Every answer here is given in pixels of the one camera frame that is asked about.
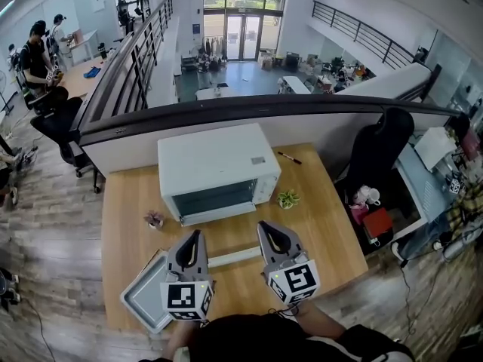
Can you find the grey metal baking tray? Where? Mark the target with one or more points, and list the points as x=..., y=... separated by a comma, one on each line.
x=145, y=296

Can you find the glass entrance door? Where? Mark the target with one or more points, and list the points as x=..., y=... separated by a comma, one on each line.
x=245, y=21

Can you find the person's right forearm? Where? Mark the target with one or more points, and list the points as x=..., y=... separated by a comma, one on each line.
x=320, y=319

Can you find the black bottle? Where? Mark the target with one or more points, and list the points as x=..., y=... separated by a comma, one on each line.
x=102, y=51

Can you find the small green potted plant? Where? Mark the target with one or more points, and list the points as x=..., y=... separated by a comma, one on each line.
x=288, y=199

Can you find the red book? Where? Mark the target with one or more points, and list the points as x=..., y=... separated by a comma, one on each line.
x=377, y=223

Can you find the small pink potted plant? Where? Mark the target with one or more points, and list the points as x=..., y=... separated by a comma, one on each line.
x=154, y=220

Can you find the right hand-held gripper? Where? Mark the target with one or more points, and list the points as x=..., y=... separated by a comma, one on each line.
x=296, y=279

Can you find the blue cloth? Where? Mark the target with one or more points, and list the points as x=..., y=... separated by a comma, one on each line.
x=91, y=72

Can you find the person's left forearm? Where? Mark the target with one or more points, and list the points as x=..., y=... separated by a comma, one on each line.
x=181, y=339

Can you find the black marker pen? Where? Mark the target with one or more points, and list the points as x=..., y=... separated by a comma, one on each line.
x=290, y=157

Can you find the white mug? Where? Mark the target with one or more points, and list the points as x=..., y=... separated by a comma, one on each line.
x=374, y=196

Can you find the long ceiling light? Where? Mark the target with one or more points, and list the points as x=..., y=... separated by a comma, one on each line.
x=7, y=7

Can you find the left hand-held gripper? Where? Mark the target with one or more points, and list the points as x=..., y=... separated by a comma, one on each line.
x=181, y=296

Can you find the black chair with jacket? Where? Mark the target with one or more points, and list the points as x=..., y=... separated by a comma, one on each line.
x=381, y=145

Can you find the black metal railing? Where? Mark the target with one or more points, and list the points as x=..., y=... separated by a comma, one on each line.
x=362, y=32
x=139, y=51

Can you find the black office chair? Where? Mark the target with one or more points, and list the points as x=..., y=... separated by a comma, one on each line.
x=60, y=126

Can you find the white long bar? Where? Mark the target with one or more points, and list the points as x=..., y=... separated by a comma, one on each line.
x=234, y=256

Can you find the light blue desk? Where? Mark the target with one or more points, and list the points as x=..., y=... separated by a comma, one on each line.
x=422, y=194

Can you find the pink white plush toy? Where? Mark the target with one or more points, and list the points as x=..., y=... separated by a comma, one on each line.
x=362, y=194

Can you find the white toaster oven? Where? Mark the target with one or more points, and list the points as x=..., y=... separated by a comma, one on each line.
x=215, y=157

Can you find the black standing fan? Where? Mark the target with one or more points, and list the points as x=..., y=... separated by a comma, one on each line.
x=3, y=85

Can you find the person's black clothing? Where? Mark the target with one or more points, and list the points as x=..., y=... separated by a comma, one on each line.
x=264, y=341

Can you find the white face mask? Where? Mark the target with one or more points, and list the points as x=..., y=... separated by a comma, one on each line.
x=375, y=241

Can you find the pink box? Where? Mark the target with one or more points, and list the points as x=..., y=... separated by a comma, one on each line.
x=359, y=214

